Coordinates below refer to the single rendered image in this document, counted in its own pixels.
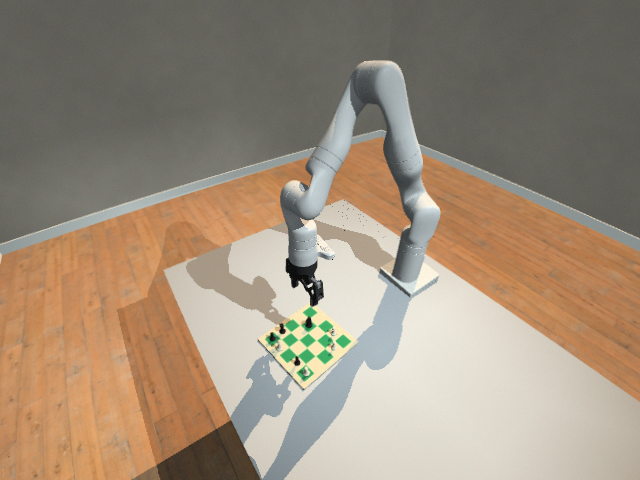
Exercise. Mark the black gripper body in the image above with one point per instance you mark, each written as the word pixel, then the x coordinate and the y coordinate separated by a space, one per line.
pixel 306 272

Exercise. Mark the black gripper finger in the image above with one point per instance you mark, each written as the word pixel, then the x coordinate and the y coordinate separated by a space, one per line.
pixel 294 280
pixel 317 290

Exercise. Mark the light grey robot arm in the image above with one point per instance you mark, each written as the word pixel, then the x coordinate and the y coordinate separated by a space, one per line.
pixel 374 82

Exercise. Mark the green and cream chessboard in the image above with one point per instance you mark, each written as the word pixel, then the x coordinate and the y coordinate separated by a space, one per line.
pixel 311 345

